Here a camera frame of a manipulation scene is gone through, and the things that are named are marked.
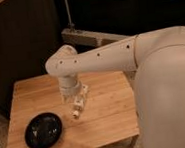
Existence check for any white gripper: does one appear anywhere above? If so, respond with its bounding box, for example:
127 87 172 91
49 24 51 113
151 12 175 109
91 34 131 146
58 74 85 108

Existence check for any small white bottle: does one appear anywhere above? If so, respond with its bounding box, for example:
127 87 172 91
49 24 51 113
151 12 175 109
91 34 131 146
68 84 92 120

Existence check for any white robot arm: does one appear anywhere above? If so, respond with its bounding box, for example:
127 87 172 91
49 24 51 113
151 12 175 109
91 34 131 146
45 26 185 148

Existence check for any black ceramic bowl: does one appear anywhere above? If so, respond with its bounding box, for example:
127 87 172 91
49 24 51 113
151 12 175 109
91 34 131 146
24 112 63 148

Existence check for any light wooden table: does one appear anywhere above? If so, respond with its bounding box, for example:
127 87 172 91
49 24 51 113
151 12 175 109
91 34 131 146
7 72 139 148

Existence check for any metal vertical pole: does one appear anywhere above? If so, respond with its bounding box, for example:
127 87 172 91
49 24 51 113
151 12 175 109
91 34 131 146
64 0 75 32

